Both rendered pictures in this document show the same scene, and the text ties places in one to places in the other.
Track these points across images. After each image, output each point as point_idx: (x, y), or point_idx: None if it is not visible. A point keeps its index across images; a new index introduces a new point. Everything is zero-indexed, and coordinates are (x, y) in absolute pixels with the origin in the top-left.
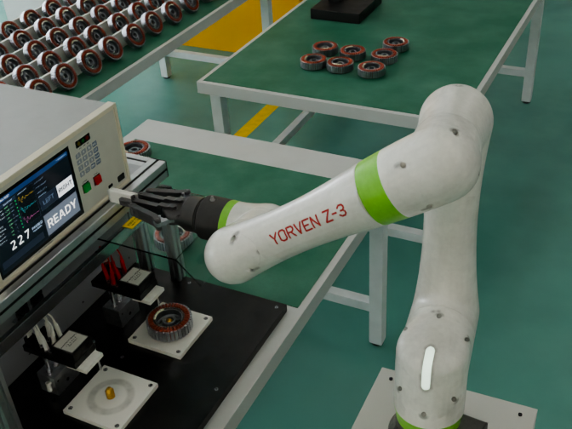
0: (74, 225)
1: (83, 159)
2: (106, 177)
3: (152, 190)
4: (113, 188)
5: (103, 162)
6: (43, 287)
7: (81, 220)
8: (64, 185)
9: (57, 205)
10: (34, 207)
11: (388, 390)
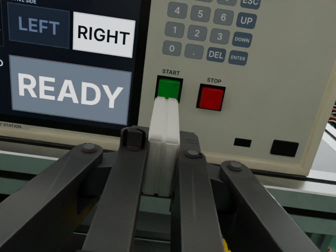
0: (93, 141)
1: (194, 15)
2: (242, 115)
3: (241, 181)
4: (172, 102)
5: (253, 72)
6: (91, 218)
7: (117, 146)
8: (101, 30)
9: (61, 62)
10: None
11: None
